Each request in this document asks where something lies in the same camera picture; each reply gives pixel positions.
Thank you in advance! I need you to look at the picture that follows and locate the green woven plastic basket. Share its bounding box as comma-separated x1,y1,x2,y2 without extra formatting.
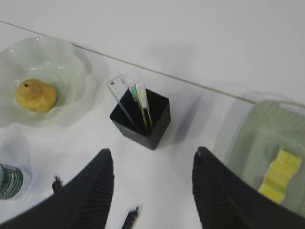
214,92,305,218

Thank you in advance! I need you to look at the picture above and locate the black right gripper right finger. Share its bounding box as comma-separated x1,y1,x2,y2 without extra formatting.
192,146,305,229

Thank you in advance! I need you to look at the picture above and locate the teal utility knife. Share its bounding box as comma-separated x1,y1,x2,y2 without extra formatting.
126,77,141,106

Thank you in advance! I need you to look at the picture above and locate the clear plastic water bottle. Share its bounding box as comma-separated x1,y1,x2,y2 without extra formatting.
0,134,32,201

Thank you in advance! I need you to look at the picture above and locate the black pen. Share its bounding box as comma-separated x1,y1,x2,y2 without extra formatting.
51,176,62,193
121,206,141,229

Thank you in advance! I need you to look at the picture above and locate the yellow pear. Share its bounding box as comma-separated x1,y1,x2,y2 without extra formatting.
15,78,57,112

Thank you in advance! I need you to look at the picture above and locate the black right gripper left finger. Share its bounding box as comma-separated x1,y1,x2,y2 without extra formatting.
0,148,113,229

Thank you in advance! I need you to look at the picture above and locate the black square pen holder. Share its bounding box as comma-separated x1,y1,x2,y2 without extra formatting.
110,89,171,150

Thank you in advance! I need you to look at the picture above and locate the clear plastic ruler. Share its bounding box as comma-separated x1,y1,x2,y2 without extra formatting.
107,74,139,131

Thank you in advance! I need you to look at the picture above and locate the yellow utility knife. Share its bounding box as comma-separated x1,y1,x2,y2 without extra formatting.
136,84,153,135

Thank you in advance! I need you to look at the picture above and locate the green wavy glass plate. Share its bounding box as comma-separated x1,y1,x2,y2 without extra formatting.
0,36,109,127

